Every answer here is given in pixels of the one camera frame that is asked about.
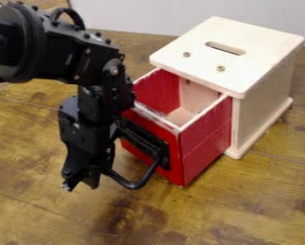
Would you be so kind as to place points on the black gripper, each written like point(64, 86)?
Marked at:
point(91, 149)

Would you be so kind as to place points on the black metal drawer handle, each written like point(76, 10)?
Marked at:
point(149, 145)

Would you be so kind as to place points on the red drawer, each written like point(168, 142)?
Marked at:
point(188, 116)

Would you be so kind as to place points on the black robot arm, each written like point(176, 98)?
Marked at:
point(47, 45)

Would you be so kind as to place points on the white wooden box cabinet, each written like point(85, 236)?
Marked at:
point(244, 61)

